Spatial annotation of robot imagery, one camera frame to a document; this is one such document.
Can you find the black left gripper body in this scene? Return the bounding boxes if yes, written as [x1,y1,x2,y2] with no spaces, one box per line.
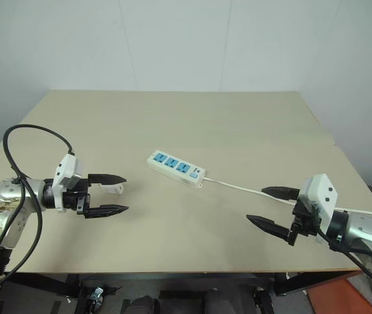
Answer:
[63,178,91,216]

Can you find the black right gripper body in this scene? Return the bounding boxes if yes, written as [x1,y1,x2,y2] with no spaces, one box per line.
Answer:
[287,196,324,247]

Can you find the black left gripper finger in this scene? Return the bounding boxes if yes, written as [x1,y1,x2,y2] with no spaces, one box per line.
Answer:
[84,204,130,219]
[87,173,128,188]

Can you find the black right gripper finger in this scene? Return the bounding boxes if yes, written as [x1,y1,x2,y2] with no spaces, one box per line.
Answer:
[246,214,294,242]
[261,186,301,203]

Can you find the white plug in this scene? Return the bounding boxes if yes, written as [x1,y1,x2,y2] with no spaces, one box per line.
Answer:
[97,183,125,195]

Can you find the white power strip blue sockets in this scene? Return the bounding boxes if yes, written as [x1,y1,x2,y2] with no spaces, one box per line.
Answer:
[146,149,207,190]

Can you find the metal caster wheel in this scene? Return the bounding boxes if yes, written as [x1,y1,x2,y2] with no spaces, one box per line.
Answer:
[253,287,272,307]
[86,287,105,304]

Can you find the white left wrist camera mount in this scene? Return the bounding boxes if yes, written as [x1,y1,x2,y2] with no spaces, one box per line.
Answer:
[50,153,85,214]

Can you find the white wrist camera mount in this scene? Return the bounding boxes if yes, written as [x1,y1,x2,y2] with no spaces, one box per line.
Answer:
[296,173,340,237]
[50,153,85,214]

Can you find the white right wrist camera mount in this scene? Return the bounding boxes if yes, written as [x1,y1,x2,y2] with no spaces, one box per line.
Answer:
[296,173,340,237]

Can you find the white power cord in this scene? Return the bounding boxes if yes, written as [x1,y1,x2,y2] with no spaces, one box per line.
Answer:
[203,177,372,220]

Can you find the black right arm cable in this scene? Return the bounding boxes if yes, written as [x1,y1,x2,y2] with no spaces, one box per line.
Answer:
[316,228,372,299]

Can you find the black table frame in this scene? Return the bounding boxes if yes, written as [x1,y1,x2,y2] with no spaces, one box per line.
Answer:
[0,270,365,314]

